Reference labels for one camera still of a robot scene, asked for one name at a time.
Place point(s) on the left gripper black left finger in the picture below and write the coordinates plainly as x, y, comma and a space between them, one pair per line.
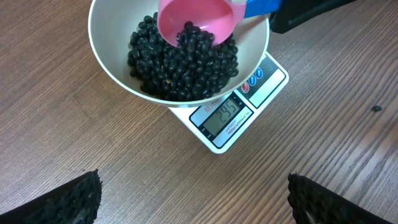
77, 201

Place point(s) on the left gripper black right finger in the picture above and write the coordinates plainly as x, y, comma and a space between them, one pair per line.
312, 203

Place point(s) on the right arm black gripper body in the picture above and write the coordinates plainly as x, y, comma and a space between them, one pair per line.
292, 13

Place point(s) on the pink scoop blue handle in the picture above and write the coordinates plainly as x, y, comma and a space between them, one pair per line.
219, 17

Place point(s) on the pile of black beans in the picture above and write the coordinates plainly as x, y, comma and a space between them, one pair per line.
193, 70

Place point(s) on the white digital kitchen scale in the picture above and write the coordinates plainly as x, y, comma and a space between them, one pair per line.
219, 124

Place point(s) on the white bowl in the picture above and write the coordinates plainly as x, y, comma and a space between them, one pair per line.
111, 23

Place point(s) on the stray black bean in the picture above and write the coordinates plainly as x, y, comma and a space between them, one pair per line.
376, 108

